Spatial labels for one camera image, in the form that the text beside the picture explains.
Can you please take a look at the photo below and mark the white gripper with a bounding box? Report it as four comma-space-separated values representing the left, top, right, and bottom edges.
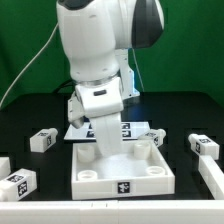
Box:
68, 78, 124, 157

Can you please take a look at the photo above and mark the white square tabletop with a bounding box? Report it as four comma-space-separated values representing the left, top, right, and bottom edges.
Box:
71, 140, 175, 200

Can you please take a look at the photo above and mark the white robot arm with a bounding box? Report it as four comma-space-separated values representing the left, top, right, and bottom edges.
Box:
56, 0, 164, 156

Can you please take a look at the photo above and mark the white block left edge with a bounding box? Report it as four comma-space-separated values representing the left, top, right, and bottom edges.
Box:
0, 157, 11, 180

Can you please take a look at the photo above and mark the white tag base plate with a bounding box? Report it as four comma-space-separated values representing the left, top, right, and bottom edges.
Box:
64, 122, 150, 141

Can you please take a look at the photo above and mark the grey cable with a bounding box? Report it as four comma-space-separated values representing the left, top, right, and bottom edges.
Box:
0, 23, 60, 109

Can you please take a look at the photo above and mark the white fence front wall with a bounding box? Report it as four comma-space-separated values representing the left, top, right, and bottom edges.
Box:
0, 200, 224, 224

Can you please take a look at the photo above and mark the white fence wall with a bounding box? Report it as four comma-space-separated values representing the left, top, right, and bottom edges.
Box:
0, 200, 224, 224
198, 155, 224, 200

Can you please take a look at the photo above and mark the white fence right wall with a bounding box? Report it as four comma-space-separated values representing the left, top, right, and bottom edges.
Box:
198, 155, 224, 200

